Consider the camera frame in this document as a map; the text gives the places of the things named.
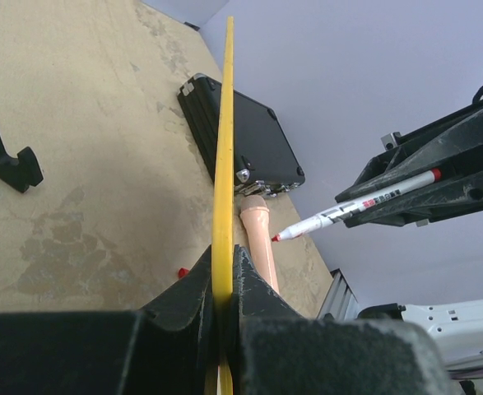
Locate yellow framed whiteboard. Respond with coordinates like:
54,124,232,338
211,16,235,394

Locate wire whiteboard stand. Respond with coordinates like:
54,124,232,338
0,135,44,193

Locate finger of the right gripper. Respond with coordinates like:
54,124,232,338
335,104,483,202
344,170,483,228

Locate red marker cap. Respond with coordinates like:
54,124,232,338
178,267,189,279

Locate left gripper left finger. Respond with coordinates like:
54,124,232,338
0,252,215,394

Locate black hard case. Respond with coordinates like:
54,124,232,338
177,73,305,197

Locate pink toy microphone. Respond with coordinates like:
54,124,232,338
239,195,280,294

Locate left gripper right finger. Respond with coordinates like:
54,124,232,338
230,246,453,394

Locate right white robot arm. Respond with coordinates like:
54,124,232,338
335,95,483,381

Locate red whiteboard marker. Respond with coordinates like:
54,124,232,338
271,168,442,242

